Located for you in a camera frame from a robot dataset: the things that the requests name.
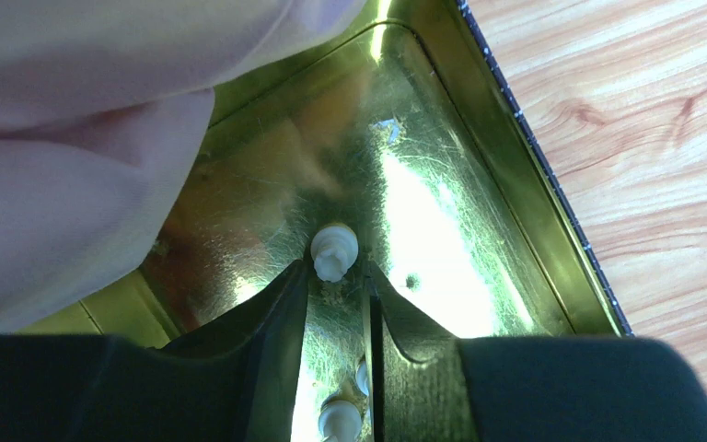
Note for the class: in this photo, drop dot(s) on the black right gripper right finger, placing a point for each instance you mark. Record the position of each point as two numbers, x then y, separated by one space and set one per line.
426 384

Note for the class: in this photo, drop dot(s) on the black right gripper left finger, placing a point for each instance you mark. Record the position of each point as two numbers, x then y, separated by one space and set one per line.
233 379

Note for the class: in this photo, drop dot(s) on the white chess queen in tray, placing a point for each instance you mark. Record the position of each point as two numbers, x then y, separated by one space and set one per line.
340 421

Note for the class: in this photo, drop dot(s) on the white chess bishop in tray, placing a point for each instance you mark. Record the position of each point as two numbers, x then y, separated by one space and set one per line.
334 250

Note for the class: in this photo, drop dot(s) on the yellow transparent tray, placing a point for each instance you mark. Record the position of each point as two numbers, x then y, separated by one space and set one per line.
403 129

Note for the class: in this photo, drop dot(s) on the pink hanging garment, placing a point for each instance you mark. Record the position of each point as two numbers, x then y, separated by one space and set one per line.
103 108

